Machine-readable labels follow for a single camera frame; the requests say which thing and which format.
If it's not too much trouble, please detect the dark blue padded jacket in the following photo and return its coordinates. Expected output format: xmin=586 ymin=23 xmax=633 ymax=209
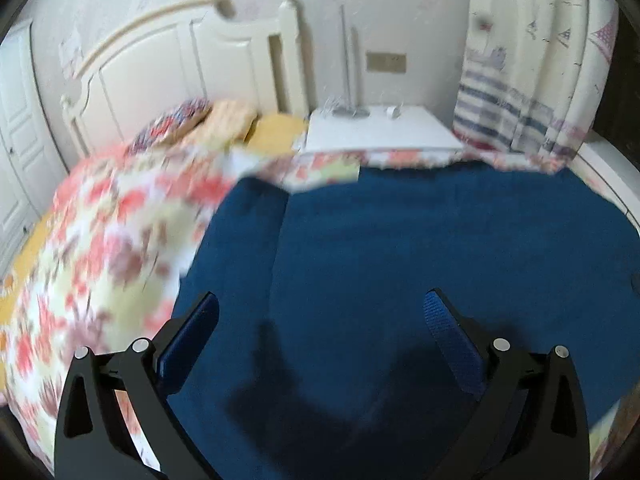
xmin=165 ymin=160 xmax=640 ymax=480

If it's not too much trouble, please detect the white wooden headboard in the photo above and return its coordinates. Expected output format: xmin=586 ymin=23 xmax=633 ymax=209
xmin=60 ymin=0 xmax=313 ymax=158

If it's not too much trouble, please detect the yellow bed sheet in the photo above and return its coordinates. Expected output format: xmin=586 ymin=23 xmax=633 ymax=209
xmin=0 ymin=112 xmax=311 ymax=311

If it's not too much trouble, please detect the white bedside table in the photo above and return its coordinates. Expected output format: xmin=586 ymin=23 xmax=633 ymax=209
xmin=303 ymin=105 xmax=466 ymax=155

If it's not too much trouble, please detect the white wardrobe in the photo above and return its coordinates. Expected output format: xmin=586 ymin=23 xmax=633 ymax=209
xmin=0 ymin=19 xmax=68 ymax=278

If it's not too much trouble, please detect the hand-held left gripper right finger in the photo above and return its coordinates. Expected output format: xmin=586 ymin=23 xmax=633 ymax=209
xmin=422 ymin=288 xmax=591 ymax=480

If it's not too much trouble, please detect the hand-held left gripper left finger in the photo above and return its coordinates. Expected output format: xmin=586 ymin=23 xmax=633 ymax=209
xmin=53 ymin=290 xmax=223 ymax=480

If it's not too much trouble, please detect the beige wall switch plate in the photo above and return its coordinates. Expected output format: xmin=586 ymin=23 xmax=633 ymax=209
xmin=366 ymin=51 xmax=408 ymax=73

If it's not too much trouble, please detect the beige pillow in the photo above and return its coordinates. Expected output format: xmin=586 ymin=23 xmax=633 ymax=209
xmin=187 ymin=100 xmax=258 ymax=147

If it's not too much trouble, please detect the floral quilt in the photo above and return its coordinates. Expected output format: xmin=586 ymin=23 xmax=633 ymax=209
xmin=0 ymin=137 xmax=640 ymax=476

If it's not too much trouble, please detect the colourful patterned pillow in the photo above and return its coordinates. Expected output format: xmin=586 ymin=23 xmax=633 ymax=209
xmin=126 ymin=99 xmax=213 ymax=156

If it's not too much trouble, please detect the printed striped curtain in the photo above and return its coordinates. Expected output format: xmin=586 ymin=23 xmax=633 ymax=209
xmin=452 ymin=0 xmax=621 ymax=161

